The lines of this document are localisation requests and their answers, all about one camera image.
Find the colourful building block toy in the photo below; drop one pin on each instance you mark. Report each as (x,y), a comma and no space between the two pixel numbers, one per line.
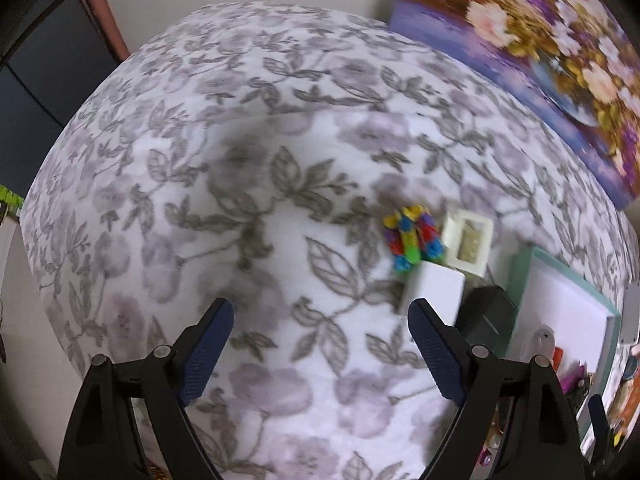
(410,240)

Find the pink pup toy figure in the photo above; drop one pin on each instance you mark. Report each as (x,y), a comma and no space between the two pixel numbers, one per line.
(492,440)

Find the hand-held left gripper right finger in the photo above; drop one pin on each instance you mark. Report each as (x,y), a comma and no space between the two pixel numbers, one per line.
(435,355)

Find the green cloth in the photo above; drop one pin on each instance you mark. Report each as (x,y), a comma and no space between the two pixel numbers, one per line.
(7,197)

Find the flower painting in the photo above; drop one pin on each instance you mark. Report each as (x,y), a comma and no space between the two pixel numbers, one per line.
(525,35)

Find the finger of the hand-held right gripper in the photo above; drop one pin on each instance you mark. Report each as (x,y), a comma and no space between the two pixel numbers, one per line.
(597,420)

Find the floral grey blanket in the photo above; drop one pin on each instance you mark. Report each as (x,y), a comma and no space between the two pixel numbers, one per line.
(225,160)

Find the black charger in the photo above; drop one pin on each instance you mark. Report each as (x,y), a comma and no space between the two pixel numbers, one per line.
(487,315)

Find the white power strip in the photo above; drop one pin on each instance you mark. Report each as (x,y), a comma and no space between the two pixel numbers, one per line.
(631,315)

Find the black plastic toy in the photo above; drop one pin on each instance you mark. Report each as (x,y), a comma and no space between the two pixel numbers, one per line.
(580,394)

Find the orange plastic toy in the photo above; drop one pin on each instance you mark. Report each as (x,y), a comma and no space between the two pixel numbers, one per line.
(627,395)

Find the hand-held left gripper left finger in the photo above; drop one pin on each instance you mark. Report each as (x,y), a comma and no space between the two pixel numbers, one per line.
(207,355)

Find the teal cardboard box tray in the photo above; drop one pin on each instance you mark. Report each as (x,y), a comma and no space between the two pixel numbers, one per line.
(565,300)

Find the cream plastic box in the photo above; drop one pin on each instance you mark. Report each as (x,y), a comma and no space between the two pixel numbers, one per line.
(467,245)

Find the white charger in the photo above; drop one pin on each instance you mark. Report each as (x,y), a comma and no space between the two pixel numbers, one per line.
(437,290)

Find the dark cabinet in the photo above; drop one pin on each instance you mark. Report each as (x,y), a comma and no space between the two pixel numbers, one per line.
(30,85)

